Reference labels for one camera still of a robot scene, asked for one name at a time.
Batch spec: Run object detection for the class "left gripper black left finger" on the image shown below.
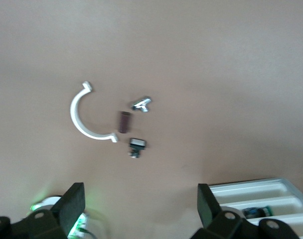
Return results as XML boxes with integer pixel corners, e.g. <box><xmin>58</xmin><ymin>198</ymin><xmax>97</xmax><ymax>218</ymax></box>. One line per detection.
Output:
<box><xmin>0</xmin><ymin>182</ymin><xmax>86</xmax><ymax>239</ymax></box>

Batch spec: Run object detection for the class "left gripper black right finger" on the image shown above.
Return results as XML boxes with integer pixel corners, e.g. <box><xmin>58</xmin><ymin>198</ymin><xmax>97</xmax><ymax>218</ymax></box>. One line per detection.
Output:
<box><xmin>191</xmin><ymin>183</ymin><xmax>301</xmax><ymax>239</ymax></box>

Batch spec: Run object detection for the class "white plastic drawer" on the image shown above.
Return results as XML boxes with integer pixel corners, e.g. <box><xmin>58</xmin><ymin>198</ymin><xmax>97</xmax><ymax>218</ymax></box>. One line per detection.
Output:
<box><xmin>246</xmin><ymin>214</ymin><xmax>303</xmax><ymax>237</ymax></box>
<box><xmin>220</xmin><ymin>196</ymin><xmax>303</xmax><ymax>218</ymax></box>
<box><xmin>211</xmin><ymin>182</ymin><xmax>291</xmax><ymax>200</ymax></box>

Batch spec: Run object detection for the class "white drawer cabinet shell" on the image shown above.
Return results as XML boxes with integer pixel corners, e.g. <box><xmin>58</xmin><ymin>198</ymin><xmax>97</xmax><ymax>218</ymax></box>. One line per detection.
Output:
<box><xmin>208</xmin><ymin>177</ymin><xmax>303</xmax><ymax>239</ymax></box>

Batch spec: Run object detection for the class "small black white-faced push button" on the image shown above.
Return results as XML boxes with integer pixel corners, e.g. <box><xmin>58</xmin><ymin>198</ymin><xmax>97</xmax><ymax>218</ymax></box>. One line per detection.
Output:
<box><xmin>128</xmin><ymin>137</ymin><xmax>148</xmax><ymax>159</ymax></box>

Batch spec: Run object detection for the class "dark part in tray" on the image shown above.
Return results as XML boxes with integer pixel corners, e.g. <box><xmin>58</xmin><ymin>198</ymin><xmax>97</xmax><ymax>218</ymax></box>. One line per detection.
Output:
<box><xmin>242</xmin><ymin>205</ymin><xmax>274</xmax><ymax>219</ymax></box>

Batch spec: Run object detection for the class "white semicircular pipe clamp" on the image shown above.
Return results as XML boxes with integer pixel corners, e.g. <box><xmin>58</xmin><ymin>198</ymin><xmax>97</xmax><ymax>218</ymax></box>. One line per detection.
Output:
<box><xmin>70</xmin><ymin>81</ymin><xmax>119</xmax><ymax>143</ymax></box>

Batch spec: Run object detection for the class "dark brown small block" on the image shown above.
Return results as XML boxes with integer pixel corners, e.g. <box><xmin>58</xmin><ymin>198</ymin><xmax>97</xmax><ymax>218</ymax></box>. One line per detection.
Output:
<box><xmin>118</xmin><ymin>111</ymin><xmax>133</xmax><ymax>134</ymax></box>

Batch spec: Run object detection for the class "silver metal fitting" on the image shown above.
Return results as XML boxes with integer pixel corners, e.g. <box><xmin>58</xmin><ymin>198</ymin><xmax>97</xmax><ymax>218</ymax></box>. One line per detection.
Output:
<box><xmin>131</xmin><ymin>96</ymin><xmax>152</xmax><ymax>113</ymax></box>

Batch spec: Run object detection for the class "black arm base cable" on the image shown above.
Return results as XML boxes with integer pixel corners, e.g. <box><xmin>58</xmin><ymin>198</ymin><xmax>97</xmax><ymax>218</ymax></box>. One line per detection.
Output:
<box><xmin>76</xmin><ymin>224</ymin><xmax>99</xmax><ymax>239</ymax></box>

